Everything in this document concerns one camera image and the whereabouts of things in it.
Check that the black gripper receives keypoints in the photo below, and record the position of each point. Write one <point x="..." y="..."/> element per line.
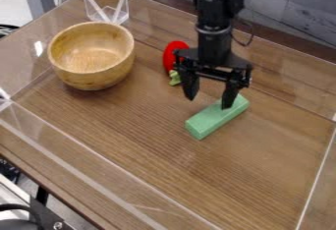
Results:
<point x="233" y="71"/>

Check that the green foam stick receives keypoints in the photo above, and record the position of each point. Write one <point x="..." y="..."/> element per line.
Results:
<point x="213" y="117"/>

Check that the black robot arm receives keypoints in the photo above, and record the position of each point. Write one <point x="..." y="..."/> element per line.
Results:
<point x="213" y="59"/>

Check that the brown wooden bowl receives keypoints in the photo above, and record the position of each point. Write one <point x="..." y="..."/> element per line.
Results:
<point x="93" y="55"/>

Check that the red toy strawberry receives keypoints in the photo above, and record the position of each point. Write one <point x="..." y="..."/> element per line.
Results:
<point x="170" y="59"/>

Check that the black metal table leg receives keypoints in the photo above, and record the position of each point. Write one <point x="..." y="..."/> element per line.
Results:
<point x="42" y="196"/>

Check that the clear acrylic enclosure wall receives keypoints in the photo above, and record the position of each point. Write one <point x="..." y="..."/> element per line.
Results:
<point x="113" y="153"/>

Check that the clear acrylic corner bracket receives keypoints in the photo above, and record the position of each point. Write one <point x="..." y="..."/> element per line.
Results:
<point x="107" y="14"/>

